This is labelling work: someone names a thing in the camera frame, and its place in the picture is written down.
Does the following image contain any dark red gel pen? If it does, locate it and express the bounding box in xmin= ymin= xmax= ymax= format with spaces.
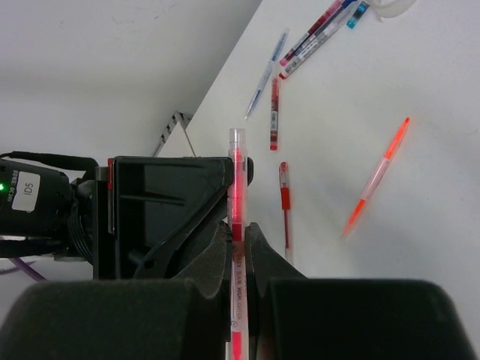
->
xmin=280 ymin=0 xmax=343 ymax=67

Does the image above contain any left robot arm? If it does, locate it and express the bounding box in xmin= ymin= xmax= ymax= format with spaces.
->
xmin=1 ymin=151 xmax=254 ymax=279

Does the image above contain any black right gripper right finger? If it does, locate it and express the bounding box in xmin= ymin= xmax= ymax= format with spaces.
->
xmin=245 ymin=222 xmax=311 ymax=359

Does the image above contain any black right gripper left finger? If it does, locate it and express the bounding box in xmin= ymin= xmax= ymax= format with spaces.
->
xmin=166 ymin=221 xmax=232 ymax=359

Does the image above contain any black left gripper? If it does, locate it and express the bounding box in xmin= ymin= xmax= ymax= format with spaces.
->
xmin=93 ymin=156 xmax=235 ymax=280

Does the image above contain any white tape roll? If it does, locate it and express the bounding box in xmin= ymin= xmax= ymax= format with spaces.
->
xmin=369 ymin=0 xmax=416 ymax=23

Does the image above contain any red gel pen long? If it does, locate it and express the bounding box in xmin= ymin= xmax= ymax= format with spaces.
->
xmin=279 ymin=161 xmax=293 ymax=263

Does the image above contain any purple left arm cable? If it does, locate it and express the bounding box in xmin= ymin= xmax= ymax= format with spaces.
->
xmin=0 ymin=256 xmax=48 ymax=282

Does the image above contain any orange highlighter pen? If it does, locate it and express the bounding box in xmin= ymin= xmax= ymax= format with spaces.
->
xmin=228 ymin=128 xmax=249 ymax=359
xmin=342 ymin=117 xmax=410 ymax=237

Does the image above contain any blue thin ballpoint pen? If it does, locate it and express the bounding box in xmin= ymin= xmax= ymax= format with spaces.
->
xmin=244 ymin=28 xmax=290 ymax=121

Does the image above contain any red capped gel pen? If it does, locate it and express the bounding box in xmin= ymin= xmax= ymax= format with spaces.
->
xmin=269 ymin=77 xmax=280 ymax=151

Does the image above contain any blue gel pen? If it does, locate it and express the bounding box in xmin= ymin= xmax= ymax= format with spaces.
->
xmin=278 ymin=1 xmax=357 ymax=80

